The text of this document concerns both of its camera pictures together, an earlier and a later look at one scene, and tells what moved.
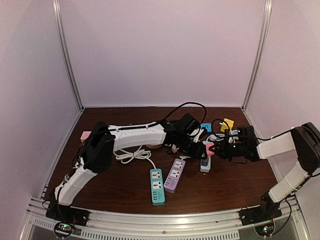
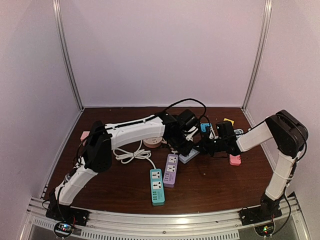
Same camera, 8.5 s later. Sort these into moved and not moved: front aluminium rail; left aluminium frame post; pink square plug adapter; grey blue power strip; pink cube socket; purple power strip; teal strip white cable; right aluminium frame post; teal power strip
Moved: purple power strip; pink square plug adapter; grey blue power strip
Not moved: pink cube socket; teal strip white cable; front aluminium rail; right aluminium frame post; teal power strip; left aluminium frame post
